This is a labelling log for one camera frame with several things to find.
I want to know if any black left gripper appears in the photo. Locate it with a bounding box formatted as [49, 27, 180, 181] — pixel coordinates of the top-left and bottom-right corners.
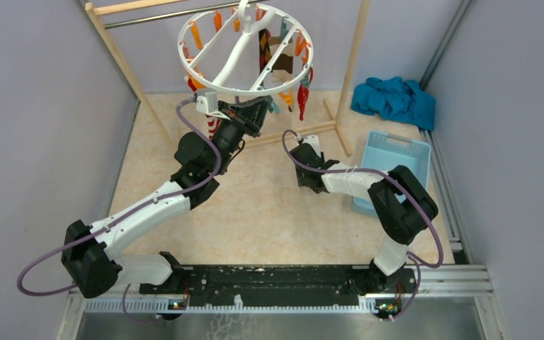
[211, 96, 273, 175]

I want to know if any red snowflake sock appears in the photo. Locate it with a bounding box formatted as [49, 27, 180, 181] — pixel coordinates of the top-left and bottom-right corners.
[297, 67, 314, 121]

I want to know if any white round clip hanger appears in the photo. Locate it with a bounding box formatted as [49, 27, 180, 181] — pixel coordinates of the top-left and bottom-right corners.
[183, 4, 307, 106]

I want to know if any black orange sock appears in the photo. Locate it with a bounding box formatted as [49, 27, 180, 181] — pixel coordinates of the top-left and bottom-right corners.
[259, 28, 271, 72]

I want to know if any red white striped sock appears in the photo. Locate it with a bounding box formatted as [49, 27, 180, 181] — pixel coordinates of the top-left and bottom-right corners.
[184, 75, 221, 140]

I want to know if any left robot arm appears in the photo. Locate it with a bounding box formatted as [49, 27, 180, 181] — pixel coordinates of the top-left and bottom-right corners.
[61, 96, 273, 298]

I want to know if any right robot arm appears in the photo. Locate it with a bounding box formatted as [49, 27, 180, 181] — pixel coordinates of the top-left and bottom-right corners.
[286, 142, 444, 292]

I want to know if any brown beige sock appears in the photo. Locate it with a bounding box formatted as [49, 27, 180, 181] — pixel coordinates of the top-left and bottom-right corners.
[268, 36, 295, 82]

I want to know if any light blue perforated basket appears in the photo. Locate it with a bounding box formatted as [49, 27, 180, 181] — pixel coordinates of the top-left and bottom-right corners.
[361, 130, 432, 189]

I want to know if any blue crumpled cloth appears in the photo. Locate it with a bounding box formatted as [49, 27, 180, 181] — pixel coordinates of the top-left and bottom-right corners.
[350, 76, 436, 131]

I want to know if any metal hanging rod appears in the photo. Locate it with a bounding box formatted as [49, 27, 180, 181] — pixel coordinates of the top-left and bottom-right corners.
[104, 2, 239, 29]

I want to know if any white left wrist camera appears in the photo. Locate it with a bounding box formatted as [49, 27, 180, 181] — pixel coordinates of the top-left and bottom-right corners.
[195, 89, 218, 115]

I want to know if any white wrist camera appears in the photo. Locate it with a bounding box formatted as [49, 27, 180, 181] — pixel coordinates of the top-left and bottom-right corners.
[195, 89, 218, 115]
[299, 135, 322, 157]

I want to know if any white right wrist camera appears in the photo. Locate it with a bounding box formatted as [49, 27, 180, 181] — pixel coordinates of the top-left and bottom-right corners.
[299, 135, 322, 157]

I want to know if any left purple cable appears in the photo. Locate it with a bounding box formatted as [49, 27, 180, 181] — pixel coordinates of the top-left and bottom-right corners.
[16, 98, 223, 298]

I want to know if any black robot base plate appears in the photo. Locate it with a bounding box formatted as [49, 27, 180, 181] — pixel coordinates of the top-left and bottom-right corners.
[140, 265, 417, 307]

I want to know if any light wooden rack frame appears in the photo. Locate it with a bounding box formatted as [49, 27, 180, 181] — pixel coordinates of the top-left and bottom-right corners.
[84, 1, 372, 157]

